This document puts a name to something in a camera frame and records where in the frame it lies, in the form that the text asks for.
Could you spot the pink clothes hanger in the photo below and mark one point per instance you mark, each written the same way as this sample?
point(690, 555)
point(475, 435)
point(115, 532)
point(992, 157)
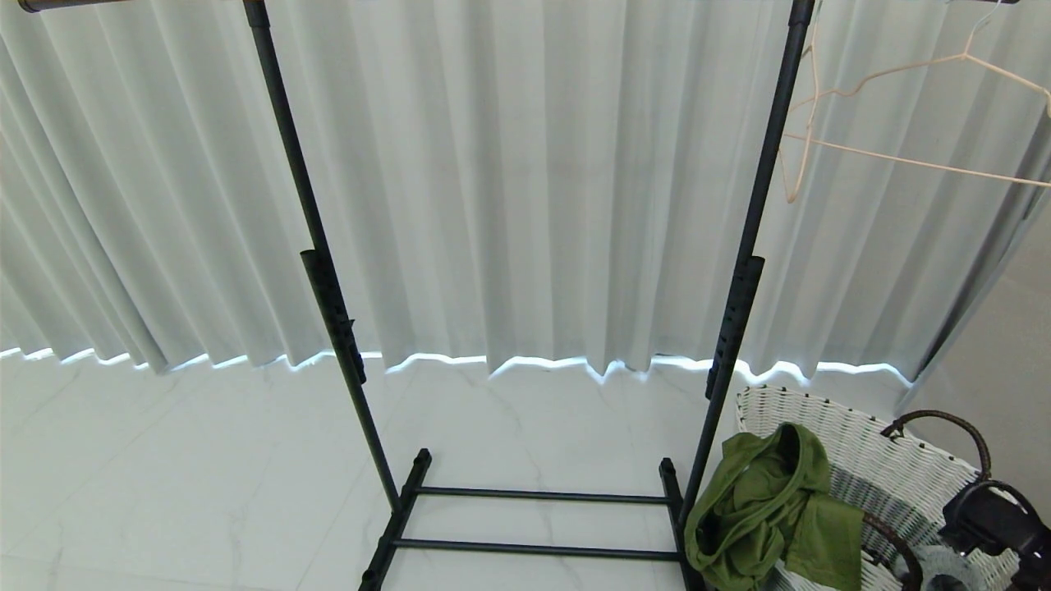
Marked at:
point(811, 90)
point(903, 158)

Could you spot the black clothes rack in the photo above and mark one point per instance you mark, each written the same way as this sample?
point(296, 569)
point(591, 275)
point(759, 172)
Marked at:
point(287, 139)

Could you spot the white laundry basket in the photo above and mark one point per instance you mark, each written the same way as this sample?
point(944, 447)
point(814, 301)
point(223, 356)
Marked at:
point(870, 468)

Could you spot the green long-sleeved shirt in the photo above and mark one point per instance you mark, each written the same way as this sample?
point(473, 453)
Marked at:
point(755, 517)

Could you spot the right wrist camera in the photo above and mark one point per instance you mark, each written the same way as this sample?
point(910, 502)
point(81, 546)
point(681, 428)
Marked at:
point(989, 521)

